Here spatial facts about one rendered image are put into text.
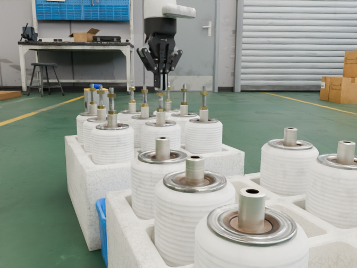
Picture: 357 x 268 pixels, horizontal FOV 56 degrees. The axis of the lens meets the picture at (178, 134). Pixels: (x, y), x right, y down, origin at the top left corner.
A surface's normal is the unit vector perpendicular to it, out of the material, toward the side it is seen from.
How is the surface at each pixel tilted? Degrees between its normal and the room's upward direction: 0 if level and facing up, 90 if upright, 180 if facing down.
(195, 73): 90
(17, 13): 90
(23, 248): 0
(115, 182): 90
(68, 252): 0
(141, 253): 0
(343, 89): 90
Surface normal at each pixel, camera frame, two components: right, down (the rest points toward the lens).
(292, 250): 0.40, -0.62
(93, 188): 0.41, 0.18
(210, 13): 0.04, 0.19
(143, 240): 0.00, -0.98
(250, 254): -0.11, -0.59
